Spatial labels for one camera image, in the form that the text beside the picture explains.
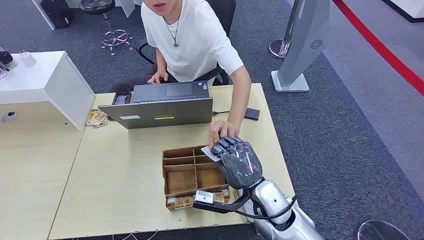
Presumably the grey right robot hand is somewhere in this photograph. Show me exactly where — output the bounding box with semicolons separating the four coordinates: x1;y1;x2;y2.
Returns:
210;135;264;190

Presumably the person's left hand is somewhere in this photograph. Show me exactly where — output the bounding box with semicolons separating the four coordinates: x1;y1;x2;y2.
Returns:
208;119;241;150

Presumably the person's right hand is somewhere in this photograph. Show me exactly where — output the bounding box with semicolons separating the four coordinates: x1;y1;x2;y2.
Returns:
147;71;170;85

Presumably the white ID card with photo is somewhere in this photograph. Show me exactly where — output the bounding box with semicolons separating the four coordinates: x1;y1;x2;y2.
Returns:
201;145;222;163

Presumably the black card reader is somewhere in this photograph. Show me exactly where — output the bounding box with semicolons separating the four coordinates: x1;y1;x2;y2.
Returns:
244;107;261;121

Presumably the person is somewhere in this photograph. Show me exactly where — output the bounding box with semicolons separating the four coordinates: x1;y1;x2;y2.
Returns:
110;0;253;150

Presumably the grey laptop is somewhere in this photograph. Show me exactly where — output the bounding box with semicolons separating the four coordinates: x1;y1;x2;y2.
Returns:
97;80;214;130

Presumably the black smartphone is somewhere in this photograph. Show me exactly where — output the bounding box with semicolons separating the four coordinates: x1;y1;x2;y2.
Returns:
111;91;133;106

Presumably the wooden compartment organizer box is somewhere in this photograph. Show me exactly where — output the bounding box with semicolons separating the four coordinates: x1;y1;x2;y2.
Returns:
161;144;232;212

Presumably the stack of yellow cards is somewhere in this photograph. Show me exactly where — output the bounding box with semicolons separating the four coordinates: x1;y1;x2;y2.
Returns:
85;109;109;129

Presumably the white furniture panel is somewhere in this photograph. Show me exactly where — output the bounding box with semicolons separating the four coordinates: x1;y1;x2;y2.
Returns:
114;0;144;18
32;0;57;31

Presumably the black office chair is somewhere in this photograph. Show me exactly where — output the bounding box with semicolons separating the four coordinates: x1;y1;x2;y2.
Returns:
135;0;237;87

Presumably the black stool with chrome base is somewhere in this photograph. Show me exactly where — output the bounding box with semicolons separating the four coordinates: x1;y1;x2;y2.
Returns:
79;0;134;57

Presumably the silver kiosk stand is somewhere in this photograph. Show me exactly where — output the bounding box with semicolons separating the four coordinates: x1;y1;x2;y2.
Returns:
270;0;331;94

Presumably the black box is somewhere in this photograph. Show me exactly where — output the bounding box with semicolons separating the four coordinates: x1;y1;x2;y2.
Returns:
40;0;74;30

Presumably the white desk riser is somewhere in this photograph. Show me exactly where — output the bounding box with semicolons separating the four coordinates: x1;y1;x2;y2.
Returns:
0;50;96;132

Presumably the white plug charger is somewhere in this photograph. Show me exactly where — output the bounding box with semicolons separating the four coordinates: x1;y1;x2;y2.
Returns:
19;50;37;67

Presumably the round chrome base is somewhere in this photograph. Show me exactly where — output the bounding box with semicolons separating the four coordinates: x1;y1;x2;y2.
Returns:
354;219;412;240

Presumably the round white device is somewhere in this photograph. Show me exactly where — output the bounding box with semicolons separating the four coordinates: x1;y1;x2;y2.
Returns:
1;111;20;124

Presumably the red barrier belt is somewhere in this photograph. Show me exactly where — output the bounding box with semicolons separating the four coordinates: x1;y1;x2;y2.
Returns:
332;0;424;97

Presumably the white platform with black edge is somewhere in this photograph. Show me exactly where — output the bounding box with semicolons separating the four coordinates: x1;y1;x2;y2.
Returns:
380;0;424;23

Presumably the pendant necklace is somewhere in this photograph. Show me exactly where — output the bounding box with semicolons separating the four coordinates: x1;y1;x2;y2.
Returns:
162;16;181;48

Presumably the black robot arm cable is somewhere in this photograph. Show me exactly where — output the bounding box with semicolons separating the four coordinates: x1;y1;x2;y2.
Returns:
231;195;297;221

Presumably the chrome stanchion post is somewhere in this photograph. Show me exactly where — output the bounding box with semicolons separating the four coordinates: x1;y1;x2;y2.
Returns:
268;0;304;61

